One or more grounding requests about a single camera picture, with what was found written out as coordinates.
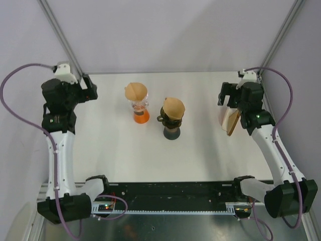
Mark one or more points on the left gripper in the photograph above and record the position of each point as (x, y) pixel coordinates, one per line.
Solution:
(86, 94)

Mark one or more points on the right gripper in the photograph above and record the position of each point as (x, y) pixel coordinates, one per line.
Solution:
(228, 89)

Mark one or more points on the brown coffee filter stack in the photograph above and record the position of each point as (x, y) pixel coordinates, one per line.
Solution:
(228, 119)

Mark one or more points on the single brown coffee filter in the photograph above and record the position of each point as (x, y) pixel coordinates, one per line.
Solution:
(135, 91)

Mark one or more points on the dark green dripper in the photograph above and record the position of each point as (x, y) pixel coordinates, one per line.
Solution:
(167, 122)

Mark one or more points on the clear glass dripper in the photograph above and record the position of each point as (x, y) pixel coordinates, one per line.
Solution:
(139, 106)

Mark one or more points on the orange glass flask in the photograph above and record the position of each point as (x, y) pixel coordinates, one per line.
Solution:
(141, 117)

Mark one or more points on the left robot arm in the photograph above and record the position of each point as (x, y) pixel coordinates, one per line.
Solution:
(64, 201)

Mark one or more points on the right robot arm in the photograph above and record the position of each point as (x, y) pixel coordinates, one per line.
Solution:
(291, 193)

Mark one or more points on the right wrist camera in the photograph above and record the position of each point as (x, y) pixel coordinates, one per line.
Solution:
(246, 76)

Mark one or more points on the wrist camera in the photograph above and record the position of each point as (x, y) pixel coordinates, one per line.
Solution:
(63, 72)
(246, 76)

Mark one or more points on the left aluminium frame post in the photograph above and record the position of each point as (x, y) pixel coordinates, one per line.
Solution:
(49, 14)

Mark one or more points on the aluminium frame post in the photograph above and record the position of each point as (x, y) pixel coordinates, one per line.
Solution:
(283, 31)
(49, 14)

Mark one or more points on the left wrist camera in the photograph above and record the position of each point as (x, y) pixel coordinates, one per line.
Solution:
(63, 72)

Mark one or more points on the right aluminium frame post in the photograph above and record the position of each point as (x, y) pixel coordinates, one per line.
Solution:
(283, 31)

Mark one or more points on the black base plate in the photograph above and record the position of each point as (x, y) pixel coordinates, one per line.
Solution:
(171, 198)

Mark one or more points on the aluminium rail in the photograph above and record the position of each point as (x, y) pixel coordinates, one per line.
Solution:
(42, 196)

